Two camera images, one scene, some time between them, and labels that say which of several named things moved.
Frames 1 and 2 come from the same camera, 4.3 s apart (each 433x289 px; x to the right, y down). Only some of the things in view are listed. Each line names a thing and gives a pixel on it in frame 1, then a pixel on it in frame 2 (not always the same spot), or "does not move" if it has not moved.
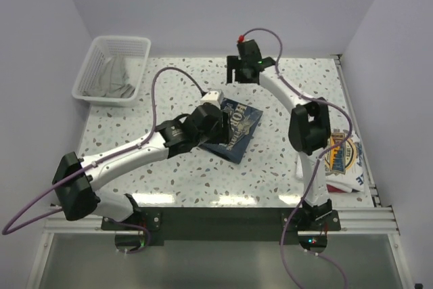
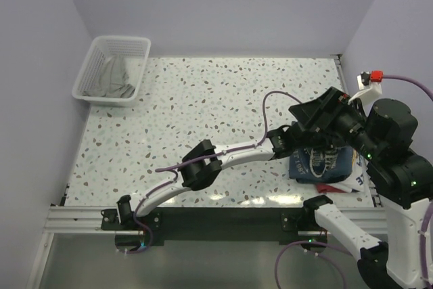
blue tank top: x=243 y=120 -> x=321 y=166
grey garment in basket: x=114 y=81 does not move
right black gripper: x=232 y=61 -> x=333 y=100
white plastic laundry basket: x=111 y=73 does not move
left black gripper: x=224 y=130 -> x=331 y=141
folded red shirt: x=331 y=189 does not move
